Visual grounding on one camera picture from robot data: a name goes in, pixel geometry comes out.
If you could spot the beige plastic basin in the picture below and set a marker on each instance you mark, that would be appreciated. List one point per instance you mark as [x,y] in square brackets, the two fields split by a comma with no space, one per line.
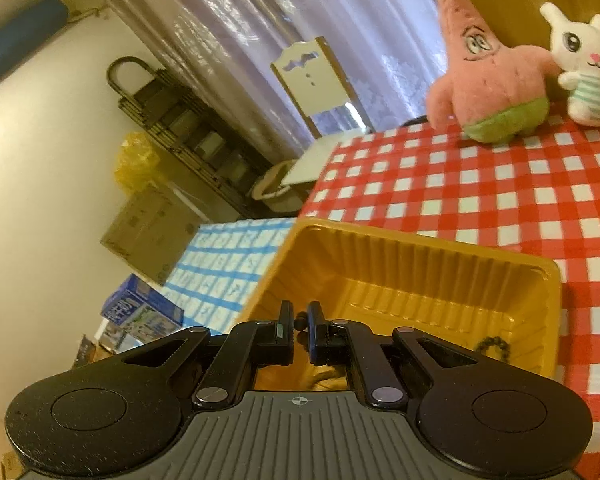
[275,192]

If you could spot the red checkered tablecloth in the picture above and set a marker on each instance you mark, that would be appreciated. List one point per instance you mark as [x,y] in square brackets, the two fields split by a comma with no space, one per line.
[480,185]

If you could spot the blue printed box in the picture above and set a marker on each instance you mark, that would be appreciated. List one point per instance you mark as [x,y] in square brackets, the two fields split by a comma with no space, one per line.
[140,310]

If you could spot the yellow plastic tray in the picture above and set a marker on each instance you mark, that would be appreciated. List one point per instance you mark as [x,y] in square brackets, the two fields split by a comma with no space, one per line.
[405,280]

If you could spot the white rabbit plush toy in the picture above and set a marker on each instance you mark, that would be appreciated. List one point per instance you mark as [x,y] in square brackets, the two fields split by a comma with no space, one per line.
[580,45]

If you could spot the pink starfish plush toy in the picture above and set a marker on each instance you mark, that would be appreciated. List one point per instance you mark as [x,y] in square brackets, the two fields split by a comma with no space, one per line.
[490,85]

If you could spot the white wooden chair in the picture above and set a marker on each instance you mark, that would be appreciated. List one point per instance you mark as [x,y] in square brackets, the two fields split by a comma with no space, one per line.
[305,80]

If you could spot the yellow plastic bag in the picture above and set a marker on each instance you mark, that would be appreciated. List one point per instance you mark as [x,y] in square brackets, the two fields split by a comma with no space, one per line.
[135,160]

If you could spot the blue checked bed sheet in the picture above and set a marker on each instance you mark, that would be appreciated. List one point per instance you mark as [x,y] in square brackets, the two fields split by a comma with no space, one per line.
[220,265]

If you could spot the purple patterned curtain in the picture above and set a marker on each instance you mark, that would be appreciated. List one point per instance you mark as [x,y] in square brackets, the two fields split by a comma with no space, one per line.
[220,35]

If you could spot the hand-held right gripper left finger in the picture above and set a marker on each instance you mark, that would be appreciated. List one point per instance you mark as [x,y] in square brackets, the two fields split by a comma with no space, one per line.
[285,335]

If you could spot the brown cardboard box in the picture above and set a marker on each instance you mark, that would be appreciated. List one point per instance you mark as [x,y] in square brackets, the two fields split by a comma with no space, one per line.
[145,230]

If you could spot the black folding rack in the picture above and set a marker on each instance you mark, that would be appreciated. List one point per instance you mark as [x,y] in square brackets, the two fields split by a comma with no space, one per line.
[180,110]

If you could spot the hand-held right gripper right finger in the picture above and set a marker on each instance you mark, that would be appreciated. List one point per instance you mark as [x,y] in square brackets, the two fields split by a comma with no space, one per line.
[316,335]

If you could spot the blue covered air conditioner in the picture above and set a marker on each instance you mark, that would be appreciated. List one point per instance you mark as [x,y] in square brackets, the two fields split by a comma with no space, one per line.
[20,45]

